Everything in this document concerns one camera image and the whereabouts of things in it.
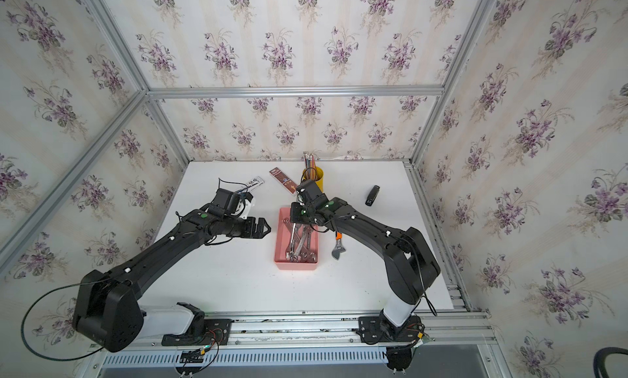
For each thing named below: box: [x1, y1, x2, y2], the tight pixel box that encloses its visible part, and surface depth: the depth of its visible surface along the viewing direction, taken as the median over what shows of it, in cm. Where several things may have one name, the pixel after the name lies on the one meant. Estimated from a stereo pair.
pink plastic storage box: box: [273, 207, 319, 271], surface depth 88 cm
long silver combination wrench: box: [292, 225, 309, 261], surface depth 97 cm
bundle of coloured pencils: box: [303, 150, 318, 180], surface depth 103 cm
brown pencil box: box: [269, 166, 298, 195], surface depth 113 cm
